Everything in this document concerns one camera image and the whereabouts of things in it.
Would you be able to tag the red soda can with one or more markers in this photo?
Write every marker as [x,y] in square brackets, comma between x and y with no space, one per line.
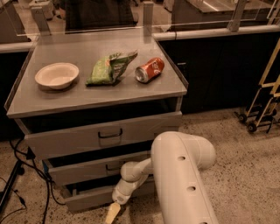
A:
[150,70]

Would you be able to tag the black tripod leg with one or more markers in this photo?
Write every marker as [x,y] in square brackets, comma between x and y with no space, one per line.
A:
[4,194]

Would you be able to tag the grey top drawer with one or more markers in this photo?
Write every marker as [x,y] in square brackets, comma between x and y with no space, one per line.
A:
[63,142]

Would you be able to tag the grey counter in background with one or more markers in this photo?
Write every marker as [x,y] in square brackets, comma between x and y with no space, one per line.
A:
[190,15]

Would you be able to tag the grey drawer cabinet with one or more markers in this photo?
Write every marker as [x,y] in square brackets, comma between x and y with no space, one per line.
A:
[39,109]

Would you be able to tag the white paper bowl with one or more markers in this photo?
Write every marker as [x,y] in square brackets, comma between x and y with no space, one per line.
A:
[57,76]

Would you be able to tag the grey drawer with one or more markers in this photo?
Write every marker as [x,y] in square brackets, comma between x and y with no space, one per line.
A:
[63,142]
[95,169]
[89,194]

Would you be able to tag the grey bottom drawer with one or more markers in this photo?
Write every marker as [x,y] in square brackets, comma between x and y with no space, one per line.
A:
[89,194]

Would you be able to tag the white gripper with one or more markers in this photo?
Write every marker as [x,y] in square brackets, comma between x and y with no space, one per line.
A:
[120,195]

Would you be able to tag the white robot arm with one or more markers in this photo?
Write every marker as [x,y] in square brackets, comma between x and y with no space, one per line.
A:
[175,162]

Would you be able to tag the green chip bag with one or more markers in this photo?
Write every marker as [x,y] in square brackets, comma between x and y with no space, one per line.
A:
[108,69]

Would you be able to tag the person in dark clothes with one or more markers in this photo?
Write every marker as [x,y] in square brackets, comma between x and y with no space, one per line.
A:
[96,14]

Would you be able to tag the grey middle drawer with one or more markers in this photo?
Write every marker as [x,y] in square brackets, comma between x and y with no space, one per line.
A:
[95,169]

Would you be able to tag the white horizontal rail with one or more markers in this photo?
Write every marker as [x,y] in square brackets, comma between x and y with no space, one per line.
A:
[161,36]

